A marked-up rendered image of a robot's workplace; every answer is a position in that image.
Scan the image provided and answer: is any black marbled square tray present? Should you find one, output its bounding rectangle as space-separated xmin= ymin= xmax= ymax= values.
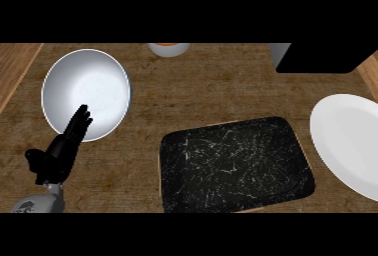
xmin=158 ymin=115 xmax=317 ymax=214

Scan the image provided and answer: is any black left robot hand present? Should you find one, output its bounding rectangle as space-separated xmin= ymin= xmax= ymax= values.
xmin=23 ymin=104 xmax=94 ymax=186

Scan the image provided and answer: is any black box appliance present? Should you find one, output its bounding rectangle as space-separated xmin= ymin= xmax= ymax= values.
xmin=267 ymin=42 xmax=378 ymax=75

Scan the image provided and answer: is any white cup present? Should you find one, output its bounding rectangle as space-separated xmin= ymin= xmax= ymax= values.
xmin=148 ymin=42 xmax=192 ymax=58

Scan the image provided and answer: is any white round plate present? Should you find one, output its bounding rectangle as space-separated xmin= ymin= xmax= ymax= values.
xmin=308 ymin=93 xmax=378 ymax=202

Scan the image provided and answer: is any grey oval bowl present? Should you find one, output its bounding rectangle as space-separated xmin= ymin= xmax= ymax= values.
xmin=40 ymin=48 xmax=133 ymax=143

